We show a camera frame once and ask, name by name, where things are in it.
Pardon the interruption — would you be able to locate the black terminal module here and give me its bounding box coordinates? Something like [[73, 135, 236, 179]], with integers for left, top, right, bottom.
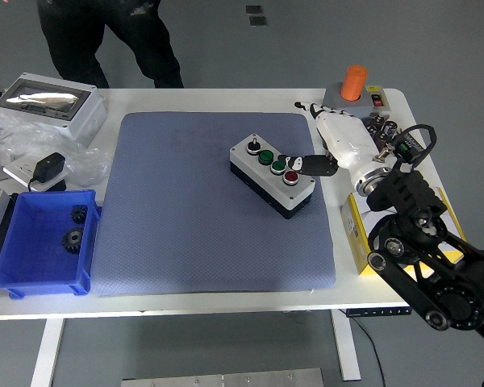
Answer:
[[390, 131, 428, 163]]

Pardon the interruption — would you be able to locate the black power adapter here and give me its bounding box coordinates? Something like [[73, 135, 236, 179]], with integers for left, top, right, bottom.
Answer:
[[27, 152, 68, 193]]

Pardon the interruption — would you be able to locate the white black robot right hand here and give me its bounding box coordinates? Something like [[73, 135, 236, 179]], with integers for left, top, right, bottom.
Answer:
[[277, 100, 389, 183]]

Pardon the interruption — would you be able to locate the grey-blue textured mat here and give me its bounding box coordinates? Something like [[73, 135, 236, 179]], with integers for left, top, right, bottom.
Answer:
[[90, 111, 336, 298]]

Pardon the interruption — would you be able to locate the yellow and white cardboard box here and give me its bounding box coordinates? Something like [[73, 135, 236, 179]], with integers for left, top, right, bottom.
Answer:
[[340, 186, 467, 277]]

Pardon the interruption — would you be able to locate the white table leg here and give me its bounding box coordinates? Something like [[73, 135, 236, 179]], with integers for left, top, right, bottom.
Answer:
[[330, 310, 362, 382], [30, 318, 65, 387]]

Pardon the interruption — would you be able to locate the grey metal plate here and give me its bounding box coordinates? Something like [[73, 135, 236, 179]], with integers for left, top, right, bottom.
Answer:
[[120, 367, 326, 387]]

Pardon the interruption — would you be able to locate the blue plastic bin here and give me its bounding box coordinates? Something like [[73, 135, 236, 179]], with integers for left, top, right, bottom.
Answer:
[[0, 189, 102, 300]]

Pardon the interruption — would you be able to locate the small black gear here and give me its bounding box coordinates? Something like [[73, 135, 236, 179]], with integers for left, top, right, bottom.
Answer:
[[70, 204, 89, 225]]

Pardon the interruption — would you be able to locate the grey four-button control box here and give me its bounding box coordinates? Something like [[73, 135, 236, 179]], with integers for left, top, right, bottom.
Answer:
[[228, 132, 316, 221]]

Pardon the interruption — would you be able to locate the black table height controller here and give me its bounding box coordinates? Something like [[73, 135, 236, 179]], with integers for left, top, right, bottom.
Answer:
[[345, 306, 413, 318]]

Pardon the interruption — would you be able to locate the large black gear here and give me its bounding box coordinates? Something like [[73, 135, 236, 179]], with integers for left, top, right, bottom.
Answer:
[[60, 227, 85, 255]]

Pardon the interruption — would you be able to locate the white rocker switch box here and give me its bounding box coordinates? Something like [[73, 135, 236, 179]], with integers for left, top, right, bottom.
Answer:
[[365, 85, 390, 112]]

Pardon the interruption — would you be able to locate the clear plastic bag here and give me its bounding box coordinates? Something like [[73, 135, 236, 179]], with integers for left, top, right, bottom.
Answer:
[[0, 112, 112, 189]]

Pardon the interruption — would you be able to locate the black cable under table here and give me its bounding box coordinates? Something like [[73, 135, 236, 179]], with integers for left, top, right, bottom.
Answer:
[[348, 316, 388, 387]]

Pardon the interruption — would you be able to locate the orange cylinder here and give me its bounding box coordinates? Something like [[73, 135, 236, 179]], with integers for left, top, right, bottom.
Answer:
[[340, 64, 369, 102]]

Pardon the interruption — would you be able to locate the person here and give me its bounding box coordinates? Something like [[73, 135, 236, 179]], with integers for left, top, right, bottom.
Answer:
[[35, 0, 186, 89]]

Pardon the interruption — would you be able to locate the grey block base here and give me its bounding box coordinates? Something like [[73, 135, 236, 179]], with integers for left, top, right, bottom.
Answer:
[[321, 82, 376, 121]]

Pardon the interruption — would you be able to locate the grey enclosure with clear window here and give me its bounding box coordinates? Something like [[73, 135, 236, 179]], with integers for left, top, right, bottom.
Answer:
[[0, 72, 108, 149]]

